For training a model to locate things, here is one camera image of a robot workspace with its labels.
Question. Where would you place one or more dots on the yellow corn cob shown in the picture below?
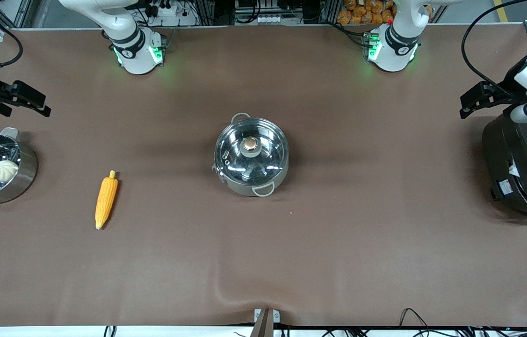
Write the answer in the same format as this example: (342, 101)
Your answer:
(105, 199)

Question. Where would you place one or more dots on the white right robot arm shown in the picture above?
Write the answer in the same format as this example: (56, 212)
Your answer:
(134, 56)

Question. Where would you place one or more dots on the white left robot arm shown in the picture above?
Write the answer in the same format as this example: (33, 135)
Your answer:
(396, 51)

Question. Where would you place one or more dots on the stainless steel steamer pot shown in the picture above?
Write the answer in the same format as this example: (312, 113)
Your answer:
(27, 173)

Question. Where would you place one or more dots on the steel pot with glass lid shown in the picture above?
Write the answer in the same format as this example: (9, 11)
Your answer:
(244, 189)

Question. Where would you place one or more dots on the black rice cooker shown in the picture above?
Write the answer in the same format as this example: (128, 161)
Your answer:
(525, 168)

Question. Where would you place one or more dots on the white steamed bun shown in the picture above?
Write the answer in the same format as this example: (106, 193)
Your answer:
(5, 171)

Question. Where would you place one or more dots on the orange bread roll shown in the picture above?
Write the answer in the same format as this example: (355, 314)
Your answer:
(350, 3)
(375, 5)
(359, 10)
(367, 18)
(343, 18)
(377, 18)
(356, 20)
(387, 15)

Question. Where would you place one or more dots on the white power strip with plugs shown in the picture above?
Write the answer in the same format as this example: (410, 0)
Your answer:
(165, 10)

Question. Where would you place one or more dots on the brown table cloth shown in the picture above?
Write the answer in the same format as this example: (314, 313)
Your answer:
(338, 257)

